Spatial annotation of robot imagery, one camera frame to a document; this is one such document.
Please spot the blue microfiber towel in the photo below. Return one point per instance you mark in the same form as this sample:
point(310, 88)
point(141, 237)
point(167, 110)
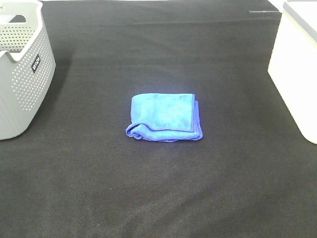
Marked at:
point(165, 117)

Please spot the black fabric table cloth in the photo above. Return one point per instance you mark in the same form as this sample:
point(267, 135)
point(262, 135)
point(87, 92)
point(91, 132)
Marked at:
point(75, 174)

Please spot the grey perforated plastic basket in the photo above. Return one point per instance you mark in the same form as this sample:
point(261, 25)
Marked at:
point(27, 66)

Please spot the white plastic storage bin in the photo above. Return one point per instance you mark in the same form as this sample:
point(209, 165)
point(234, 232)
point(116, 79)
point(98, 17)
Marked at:
point(293, 64)

